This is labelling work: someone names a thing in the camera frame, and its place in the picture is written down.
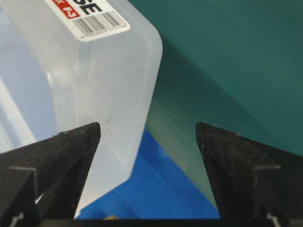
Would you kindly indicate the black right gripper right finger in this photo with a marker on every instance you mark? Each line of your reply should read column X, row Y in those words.
column 254, row 184

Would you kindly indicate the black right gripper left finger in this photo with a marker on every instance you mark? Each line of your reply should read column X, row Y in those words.
column 41, row 183

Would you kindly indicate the translucent plastic tool box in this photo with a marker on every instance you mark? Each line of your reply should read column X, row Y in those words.
column 51, row 82

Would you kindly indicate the blue plastic base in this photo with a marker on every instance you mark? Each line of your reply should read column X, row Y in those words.
column 156, row 189

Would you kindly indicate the white free case label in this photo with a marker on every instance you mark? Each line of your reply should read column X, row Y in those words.
column 89, row 20

